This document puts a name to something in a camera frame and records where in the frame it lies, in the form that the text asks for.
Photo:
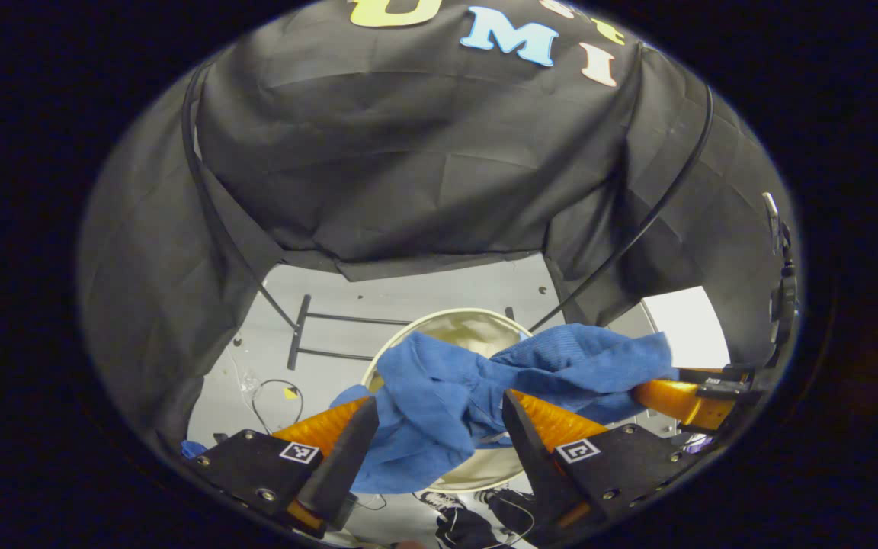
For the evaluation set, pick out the beige laundry hamper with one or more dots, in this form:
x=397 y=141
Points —
x=469 y=332

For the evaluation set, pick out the black backdrop cloth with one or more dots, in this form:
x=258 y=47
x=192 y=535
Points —
x=408 y=152

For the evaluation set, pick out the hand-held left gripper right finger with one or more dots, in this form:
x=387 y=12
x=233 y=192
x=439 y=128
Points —
x=534 y=465

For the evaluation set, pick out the black clothes rack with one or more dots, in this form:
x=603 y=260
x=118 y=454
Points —
x=299 y=332

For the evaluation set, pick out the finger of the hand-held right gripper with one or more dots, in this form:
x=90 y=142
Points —
x=675 y=398

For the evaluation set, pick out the person's black shoe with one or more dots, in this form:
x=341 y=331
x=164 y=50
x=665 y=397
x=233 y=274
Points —
x=515 y=509
x=462 y=526

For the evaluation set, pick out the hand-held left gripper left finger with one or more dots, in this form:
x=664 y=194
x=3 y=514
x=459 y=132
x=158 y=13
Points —
x=344 y=465

